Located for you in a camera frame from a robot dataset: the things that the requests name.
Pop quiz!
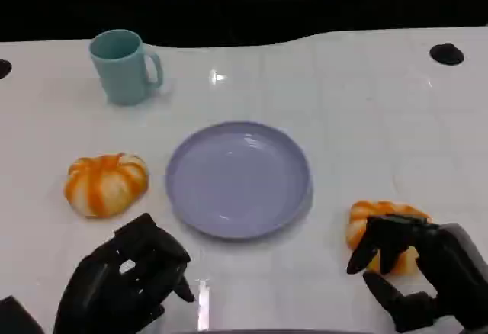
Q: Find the lilac plate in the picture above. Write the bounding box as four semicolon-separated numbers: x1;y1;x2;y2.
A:
165;120;312;242

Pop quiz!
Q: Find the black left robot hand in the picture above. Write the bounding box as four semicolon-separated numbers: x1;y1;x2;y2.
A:
53;213;196;334

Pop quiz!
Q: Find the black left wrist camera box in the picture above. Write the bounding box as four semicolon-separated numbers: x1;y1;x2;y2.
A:
0;295;45;334

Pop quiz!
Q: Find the orange white toy bread roll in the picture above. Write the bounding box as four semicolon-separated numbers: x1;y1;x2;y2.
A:
345;200;434;276
63;153;149;220

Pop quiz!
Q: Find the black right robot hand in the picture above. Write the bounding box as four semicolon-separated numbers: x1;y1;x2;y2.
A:
345;214;488;334

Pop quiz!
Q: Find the pale green mug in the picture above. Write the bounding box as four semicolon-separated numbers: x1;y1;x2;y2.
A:
89;28;165;107

